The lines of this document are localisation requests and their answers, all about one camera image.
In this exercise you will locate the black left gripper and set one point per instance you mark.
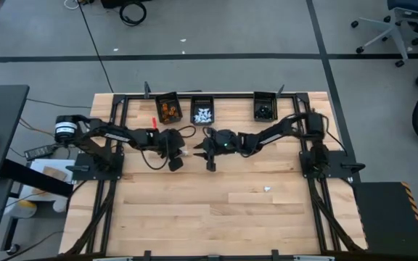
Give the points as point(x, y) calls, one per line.
point(171, 143)

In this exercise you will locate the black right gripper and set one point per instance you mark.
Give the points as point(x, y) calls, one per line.
point(223, 141)

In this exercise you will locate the black slotted plastic basket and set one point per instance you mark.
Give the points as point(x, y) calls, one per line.
point(258, 99)
point(159, 99)
point(201, 99)

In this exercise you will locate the small black plastic spider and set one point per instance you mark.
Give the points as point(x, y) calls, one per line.
point(267, 115)
point(258, 115)
point(263, 108)
point(263, 112)

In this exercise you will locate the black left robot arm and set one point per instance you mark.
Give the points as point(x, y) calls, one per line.
point(114, 136)

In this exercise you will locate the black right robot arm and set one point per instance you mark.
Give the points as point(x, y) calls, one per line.
point(285, 130)

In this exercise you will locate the white LED light bar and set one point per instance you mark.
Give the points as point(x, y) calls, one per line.
point(112, 259)
point(314, 259)

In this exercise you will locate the white cup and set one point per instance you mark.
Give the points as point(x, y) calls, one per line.
point(60, 205)

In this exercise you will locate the white sheet with cardboard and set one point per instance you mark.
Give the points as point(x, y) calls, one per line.
point(40, 166)

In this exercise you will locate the black power adapter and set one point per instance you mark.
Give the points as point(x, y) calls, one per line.
point(36, 152)

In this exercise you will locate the black desk support beam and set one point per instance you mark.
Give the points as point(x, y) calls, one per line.
point(38, 179)

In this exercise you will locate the white jug yellow cap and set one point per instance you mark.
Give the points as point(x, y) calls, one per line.
point(22, 209)

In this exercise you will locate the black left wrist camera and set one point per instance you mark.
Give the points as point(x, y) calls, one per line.
point(175, 165)

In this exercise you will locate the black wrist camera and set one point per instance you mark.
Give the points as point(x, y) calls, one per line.
point(175, 165)
point(211, 165)

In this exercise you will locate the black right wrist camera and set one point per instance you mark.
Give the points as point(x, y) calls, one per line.
point(211, 165)

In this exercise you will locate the black aluminium table frame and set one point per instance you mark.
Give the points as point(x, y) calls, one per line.
point(230, 96)

